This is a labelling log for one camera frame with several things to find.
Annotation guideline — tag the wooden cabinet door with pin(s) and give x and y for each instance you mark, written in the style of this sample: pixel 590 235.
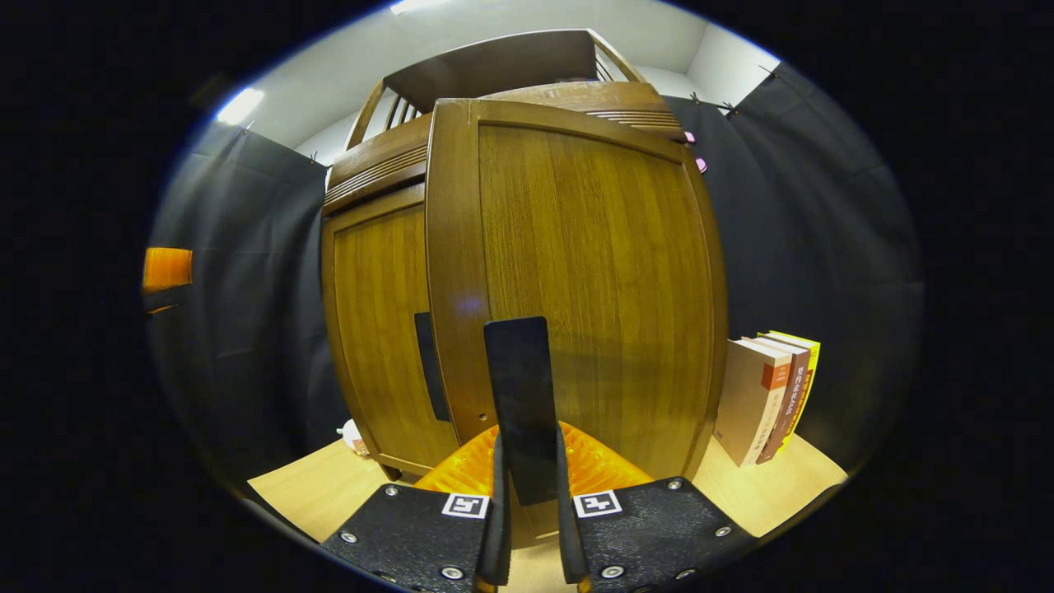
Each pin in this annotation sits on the wooden cabinet door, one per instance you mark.
pixel 375 329
pixel 593 288

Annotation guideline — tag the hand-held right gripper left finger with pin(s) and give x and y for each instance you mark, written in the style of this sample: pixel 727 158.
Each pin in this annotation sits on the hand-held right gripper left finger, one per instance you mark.
pixel 412 527

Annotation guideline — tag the dark red spine book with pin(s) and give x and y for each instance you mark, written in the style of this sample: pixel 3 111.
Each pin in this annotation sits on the dark red spine book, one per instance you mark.
pixel 792 395

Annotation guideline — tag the large ceiling light panel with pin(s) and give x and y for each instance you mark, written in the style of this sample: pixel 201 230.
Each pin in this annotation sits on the large ceiling light panel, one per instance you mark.
pixel 420 6

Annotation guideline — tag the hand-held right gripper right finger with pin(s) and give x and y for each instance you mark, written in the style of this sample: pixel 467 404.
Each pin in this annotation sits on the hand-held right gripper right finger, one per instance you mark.
pixel 650 527

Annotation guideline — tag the black backdrop cloth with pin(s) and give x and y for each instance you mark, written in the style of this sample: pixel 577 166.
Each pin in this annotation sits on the black backdrop cloth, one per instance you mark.
pixel 823 247

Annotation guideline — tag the white and orange book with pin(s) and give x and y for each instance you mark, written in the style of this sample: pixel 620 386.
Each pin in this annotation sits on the white and orange book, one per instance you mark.
pixel 745 403

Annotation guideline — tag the small ceiling light panel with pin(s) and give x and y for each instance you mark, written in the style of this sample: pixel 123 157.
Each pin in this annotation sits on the small ceiling light panel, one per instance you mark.
pixel 240 105

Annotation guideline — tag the wooden double-door shoe cabinet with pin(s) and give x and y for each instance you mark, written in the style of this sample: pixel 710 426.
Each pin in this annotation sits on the wooden double-door shoe cabinet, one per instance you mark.
pixel 494 66

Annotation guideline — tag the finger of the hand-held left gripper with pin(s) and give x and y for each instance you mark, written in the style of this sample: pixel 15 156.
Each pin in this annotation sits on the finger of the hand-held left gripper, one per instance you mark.
pixel 167 268

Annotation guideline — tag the small white object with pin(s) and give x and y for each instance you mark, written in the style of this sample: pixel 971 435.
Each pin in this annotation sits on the small white object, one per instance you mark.
pixel 352 435

